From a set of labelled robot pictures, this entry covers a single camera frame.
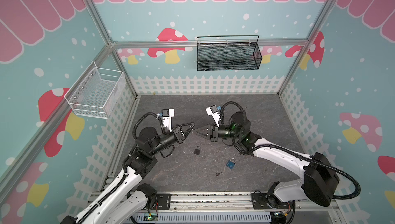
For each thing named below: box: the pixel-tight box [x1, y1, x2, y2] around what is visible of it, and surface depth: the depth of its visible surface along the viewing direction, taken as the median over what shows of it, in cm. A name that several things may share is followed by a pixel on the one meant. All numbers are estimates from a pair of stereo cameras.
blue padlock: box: [226, 157, 236, 170], surface depth 87 cm
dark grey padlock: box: [193, 145, 201, 156], surface depth 93 cm
